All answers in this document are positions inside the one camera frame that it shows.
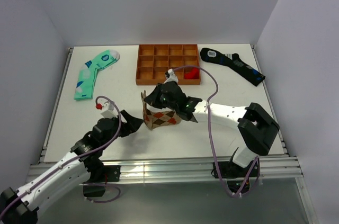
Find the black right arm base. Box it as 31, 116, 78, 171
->
218, 162, 260, 195

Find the aluminium frame rail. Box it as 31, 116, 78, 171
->
25, 155, 304, 185

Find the red rolled sock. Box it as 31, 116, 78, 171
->
184, 68, 200, 80

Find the black blue sock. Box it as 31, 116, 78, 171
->
200, 48, 265, 86

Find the brown argyle sock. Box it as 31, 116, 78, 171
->
140, 91, 182, 130

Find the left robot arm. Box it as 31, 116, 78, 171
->
1, 110, 144, 223

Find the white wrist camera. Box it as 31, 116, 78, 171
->
164, 69, 179, 83
95, 100, 117, 119

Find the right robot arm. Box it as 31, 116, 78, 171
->
144, 82, 280, 176

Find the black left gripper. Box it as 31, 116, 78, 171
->
101, 109, 143, 149

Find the mint green sock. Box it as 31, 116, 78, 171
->
74, 49, 120, 101

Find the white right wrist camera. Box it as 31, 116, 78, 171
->
164, 69, 179, 83

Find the orange compartment tray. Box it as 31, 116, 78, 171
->
136, 44, 201, 85

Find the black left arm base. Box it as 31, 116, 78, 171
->
83, 165, 121, 199

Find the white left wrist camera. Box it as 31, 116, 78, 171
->
95, 100, 117, 119

